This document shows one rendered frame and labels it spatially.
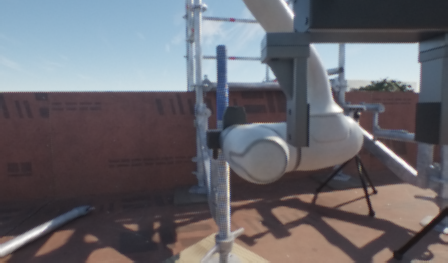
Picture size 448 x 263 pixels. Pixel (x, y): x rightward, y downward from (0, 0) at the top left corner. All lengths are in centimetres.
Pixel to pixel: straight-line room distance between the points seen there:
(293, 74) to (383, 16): 9
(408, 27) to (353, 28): 5
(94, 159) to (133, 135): 30
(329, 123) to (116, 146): 145
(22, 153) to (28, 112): 27
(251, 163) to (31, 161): 168
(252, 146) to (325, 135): 16
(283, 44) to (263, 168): 22
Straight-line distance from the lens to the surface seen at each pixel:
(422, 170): 153
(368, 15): 24
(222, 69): 72
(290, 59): 22
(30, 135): 188
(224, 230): 82
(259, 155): 37
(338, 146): 48
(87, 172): 179
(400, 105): 252
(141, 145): 166
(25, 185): 196
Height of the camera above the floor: 59
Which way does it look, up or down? 4 degrees down
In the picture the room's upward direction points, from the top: 1 degrees counter-clockwise
